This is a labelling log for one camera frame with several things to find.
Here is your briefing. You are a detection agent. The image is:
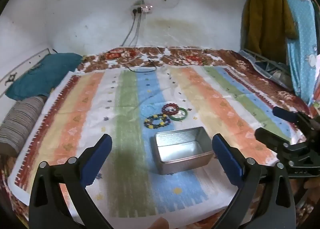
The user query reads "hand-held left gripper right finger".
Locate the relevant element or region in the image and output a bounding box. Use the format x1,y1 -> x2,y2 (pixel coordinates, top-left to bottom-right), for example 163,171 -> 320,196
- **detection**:
212,133 -> 297,229

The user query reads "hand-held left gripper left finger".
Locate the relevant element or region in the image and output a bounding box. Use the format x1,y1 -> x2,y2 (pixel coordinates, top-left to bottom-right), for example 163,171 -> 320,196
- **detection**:
29,133 -> 113,229

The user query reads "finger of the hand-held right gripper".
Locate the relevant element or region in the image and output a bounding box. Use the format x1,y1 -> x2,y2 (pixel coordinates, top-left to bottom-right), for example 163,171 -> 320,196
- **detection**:
254,128 -> 291,151
272,107 -> 313,126

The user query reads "silver metal tin box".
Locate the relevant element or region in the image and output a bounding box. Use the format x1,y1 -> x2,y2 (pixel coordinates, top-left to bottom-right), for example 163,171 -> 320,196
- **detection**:
149,126 -> 214,175

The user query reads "multicoloured beaded bracelet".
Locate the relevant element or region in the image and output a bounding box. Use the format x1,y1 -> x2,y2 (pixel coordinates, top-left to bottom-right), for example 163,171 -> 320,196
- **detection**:
144,113 -> 171,129

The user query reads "green bangle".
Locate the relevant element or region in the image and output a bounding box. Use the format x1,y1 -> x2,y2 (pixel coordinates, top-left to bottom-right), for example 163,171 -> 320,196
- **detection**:
170,107 -> 188,121

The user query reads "red beaded bracelet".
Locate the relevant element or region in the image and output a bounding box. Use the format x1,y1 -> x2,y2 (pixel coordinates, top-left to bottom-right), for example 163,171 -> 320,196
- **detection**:
162,103 -> 180,116

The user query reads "person's left hand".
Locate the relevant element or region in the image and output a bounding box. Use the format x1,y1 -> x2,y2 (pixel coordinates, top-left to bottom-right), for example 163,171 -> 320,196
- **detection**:
146,217 -> 170,229

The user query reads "striped pastel mat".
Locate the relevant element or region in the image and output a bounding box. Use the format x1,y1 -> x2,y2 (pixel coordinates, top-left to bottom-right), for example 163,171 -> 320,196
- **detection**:
7,65 -> 307,218

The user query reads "blue dotted cloth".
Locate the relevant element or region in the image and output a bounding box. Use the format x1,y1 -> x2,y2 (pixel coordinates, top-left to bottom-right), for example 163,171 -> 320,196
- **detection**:
260,0 -> 320,106

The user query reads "grey striped bolster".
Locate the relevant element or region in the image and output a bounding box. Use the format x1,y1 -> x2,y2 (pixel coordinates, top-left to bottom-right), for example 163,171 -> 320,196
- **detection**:
0,97 -> 47,156

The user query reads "mustard hanging garment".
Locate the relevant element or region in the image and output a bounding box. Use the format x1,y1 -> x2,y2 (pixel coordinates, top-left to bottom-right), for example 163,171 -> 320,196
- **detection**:
244,0 -> 297,57

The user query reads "teal pillow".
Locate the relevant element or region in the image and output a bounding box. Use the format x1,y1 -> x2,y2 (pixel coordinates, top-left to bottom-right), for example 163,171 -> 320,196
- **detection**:
5,53 -> 83,100

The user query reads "white power strip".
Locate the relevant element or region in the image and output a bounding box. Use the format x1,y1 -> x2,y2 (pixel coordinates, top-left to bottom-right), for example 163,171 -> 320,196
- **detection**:
130,4 -> 153,15

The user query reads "black cable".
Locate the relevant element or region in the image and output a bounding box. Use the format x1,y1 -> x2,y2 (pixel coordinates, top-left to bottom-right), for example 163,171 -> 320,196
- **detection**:
124,60 -> 157,73

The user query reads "grey power cable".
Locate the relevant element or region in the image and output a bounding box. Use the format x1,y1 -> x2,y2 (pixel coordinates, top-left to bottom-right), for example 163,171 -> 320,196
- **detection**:
120,13 -> 137,47
129,13 -> 142,47

